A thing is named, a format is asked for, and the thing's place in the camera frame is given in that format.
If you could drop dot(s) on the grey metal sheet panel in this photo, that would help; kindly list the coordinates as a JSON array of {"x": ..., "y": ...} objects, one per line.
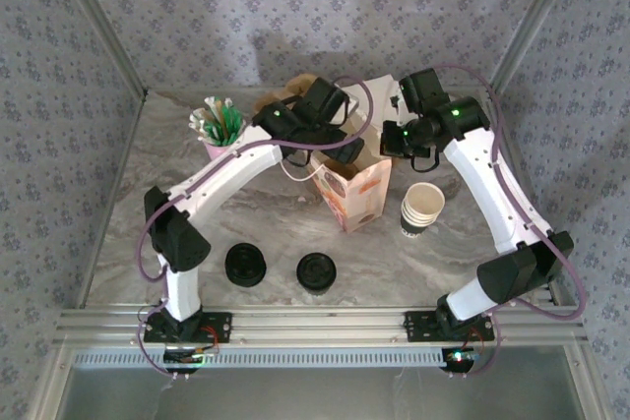
[{"x": 320, "y": 395}]

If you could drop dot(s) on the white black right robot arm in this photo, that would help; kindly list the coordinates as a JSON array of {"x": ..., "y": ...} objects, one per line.
[{"x": 492, "y": 194}]

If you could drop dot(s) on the aluminium frame post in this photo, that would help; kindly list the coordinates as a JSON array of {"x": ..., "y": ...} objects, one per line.
[
  {"x": 531, "y": 21},
  {"x": 107, "y": 29}
]

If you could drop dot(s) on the printed paper takeout bag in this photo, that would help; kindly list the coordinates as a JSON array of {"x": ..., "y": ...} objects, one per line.
[{"x": 354, "y": 198}]

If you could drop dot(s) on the green white wrapped straws bundle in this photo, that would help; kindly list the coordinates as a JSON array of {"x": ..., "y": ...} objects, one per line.
[{"x": 214, "y": 117}]

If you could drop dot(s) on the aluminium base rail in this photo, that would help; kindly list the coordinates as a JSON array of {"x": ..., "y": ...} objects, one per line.
[{"x": 320, "y": 324}]

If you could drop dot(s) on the stack of pulp cup carriers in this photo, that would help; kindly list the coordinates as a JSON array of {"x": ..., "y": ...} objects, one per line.
[{"x": 300, "y": 83}]

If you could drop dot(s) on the black plastic cup lid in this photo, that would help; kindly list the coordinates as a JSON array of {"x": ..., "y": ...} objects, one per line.
[{"x": 317, "y": 270}]

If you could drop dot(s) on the stack of paper cups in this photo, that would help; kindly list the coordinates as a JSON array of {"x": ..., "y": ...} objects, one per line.
[{"x": 423, "y": 203}]

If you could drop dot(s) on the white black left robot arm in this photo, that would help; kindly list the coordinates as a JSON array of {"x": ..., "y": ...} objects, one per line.
[{"x": 231, "y": 179}]

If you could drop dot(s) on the stack of black cup lids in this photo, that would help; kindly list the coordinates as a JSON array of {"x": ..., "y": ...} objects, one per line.
[{"x": 246, "y": 265}]

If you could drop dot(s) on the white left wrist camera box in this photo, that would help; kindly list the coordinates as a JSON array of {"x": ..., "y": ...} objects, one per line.
[{"x": 351, "y": 106}]

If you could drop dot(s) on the white paper napkin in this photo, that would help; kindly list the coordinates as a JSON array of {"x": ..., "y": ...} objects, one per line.
[{"x": 376, "y": 88}]

